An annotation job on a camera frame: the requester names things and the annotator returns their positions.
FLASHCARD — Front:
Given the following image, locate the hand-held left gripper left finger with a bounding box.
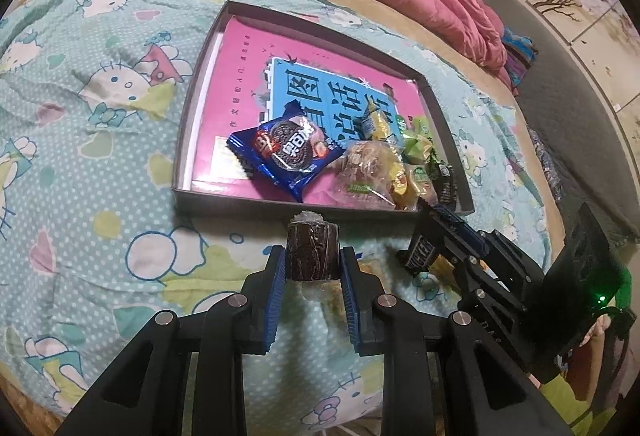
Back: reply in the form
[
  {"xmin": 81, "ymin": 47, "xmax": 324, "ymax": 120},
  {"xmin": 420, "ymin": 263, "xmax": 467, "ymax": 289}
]
[{"xmin": 55, "ymin": 243, "xmax": 289, "ymax": 436}]

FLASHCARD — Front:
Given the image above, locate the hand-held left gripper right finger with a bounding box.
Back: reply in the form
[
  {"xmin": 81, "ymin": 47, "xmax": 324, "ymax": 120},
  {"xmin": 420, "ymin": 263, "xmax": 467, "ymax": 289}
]
[{"xmin": 339, "ymin": 246, "xmax": 575, "ymax": 436}]

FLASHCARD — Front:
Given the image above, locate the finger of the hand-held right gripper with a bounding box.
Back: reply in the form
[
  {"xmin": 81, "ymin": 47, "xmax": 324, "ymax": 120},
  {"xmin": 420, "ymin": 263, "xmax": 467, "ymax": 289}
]
[
  {"xmin": 423, "ymin": 205, "xmax": 547, "ymax": 288},
  {"xmin": 439, "ymin": 247, "xmax": 530, "ymax": 317}
]

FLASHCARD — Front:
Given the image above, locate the green and black snack packet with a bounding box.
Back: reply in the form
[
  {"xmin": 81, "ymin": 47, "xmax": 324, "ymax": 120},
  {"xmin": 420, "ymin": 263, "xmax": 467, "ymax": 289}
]
[{"xmin": 425, "ymin": 156, "xmax": 462, "ymax": 210}]

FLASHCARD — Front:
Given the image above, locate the black snack bar packet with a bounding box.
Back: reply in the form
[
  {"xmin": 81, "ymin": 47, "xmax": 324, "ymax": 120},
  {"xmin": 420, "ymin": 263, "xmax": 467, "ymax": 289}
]
[{"xmin": 397, "ymin": 206, "xmax": 452, "ymax": 275}]

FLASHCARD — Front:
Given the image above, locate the brown cake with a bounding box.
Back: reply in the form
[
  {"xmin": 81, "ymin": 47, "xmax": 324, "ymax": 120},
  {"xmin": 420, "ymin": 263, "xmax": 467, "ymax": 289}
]
[{"xmin": 286, "ymin": 211, "xmax": 340, "ymax": 283}]

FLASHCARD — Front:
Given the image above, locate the grey shallow cardboard box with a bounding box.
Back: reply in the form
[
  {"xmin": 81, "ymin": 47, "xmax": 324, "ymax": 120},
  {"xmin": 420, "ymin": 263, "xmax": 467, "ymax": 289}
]
[{"xmin": 171, "ymin": 0, "xmax": 475, "ymax": 218}]

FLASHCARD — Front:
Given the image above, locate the yellow packet with blue label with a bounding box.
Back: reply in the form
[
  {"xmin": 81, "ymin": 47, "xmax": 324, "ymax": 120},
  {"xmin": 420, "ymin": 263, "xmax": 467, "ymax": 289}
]
[{"xmin": 362, "ymin": 97, "xmax": 401, "ymax": 145}]

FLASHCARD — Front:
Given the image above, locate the yellow wrapped candy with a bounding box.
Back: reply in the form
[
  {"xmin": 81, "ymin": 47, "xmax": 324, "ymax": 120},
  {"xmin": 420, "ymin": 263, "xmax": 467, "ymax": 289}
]
[{"xmin": 390, "ymin": 161, "xmax": 422, "ymax": 210}]

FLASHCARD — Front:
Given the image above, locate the light green snack packet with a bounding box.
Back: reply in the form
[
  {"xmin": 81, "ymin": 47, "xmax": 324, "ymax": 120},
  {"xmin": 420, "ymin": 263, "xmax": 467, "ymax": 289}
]
[{"xmin": 399, "ymin": 115, "xmax": 437, "ymax": 163}]

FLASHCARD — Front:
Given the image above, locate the blue patterned cloth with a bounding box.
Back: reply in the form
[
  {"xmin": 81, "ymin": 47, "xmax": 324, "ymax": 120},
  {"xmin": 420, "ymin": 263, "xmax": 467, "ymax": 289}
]
[{"xmin": 529, "ymin": 130, "xmax": 567, "ymax": 198}]

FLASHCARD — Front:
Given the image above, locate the clear bag of pastry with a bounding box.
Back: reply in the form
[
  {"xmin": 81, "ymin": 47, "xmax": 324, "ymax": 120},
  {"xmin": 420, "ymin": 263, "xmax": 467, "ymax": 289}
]
[{"xmin": 332, "ymin": 139, "xmax": 407, "ymax": 210}]

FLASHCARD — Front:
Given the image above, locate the blue cookie packet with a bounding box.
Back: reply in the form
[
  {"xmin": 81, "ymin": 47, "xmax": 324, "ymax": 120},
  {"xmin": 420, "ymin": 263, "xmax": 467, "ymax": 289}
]
[{"xmin": 226, "ymin": 101, "xmax": 346, "ymax": 203}]

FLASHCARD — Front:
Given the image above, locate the grey padded headboard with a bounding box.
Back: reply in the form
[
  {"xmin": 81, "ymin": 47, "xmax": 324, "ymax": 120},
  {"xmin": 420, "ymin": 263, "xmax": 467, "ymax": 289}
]
[{"xmin": 480, "ymin": 0, "xmax": 640, "ymax": 238}]

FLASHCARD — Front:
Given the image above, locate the striped colourful pillow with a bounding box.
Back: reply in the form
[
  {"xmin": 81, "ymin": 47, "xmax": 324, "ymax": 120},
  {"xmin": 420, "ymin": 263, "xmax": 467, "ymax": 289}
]
[{"xmin": 502, "ymin": 29, "xmax": 539, "ymax": 93}]

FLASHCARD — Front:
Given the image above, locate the cartoon cat printed bedsheet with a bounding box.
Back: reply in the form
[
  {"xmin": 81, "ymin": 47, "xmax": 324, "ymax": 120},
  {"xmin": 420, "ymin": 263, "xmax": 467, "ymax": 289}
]
[{"xmin": 0, "ymin": 0, "xmax": 566, "ymax": 436}]

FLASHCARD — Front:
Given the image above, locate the pink and blue book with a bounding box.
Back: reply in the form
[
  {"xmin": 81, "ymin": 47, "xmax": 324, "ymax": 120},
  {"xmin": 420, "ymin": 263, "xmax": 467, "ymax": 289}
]
[{"xmin": 190, "ymin": 15, "xmax": 437, "ymax": 212}]

